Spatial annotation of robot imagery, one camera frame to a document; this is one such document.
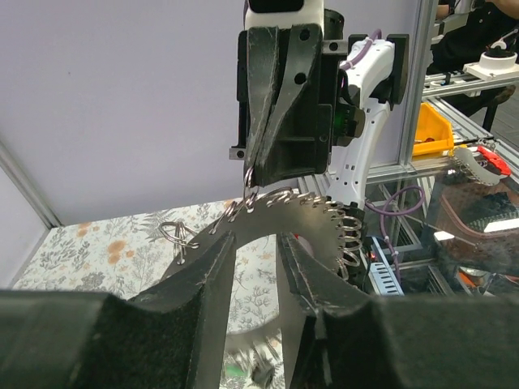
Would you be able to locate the white slotted cable duct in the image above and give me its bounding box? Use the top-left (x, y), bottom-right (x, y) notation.
top-left (368, 262), bottom-right (404, 297)

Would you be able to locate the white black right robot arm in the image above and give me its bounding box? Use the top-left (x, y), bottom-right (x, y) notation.
top-left (224, 1), bottom-right (409, 287)

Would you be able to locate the grey disc with key rings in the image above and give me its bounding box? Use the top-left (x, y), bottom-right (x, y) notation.
top-left (156, 166), bottom-right (364, 365)

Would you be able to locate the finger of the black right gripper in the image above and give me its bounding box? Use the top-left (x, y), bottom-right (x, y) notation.
top-left (253, 24), bottom-right (328, 186)
top-left (245, 27), bottom-right (281, 181)

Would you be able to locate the green tag key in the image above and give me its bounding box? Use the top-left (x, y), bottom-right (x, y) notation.
top-left (225, 365), bottom-right (247, 377)

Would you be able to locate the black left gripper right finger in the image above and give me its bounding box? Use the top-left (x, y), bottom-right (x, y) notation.
top-left (277, 233), bottom-right (518, 388)

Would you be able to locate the yellow plastic bin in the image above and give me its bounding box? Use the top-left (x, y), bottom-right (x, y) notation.
top-left (412, 102), bottom-right (454, 157)

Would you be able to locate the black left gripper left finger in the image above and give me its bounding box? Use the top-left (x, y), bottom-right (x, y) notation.
top-left (1, 233), bottom-right (236, 388)

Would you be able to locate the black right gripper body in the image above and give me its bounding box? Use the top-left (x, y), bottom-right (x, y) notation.
top-left (237, 24), bottom-right (346, 178)

